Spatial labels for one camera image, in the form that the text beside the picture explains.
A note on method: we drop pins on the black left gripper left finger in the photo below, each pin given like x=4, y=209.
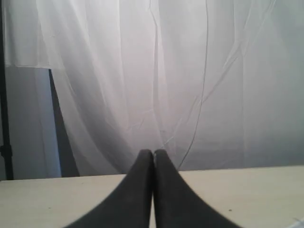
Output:
x=129, y=204

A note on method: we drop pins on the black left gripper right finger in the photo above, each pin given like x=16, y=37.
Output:
x=176, y=205

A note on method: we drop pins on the white backdrop curtain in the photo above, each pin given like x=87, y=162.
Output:
x=218, y=84

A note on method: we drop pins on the black backdrop stand pole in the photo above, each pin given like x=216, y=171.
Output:
x=5, y=149

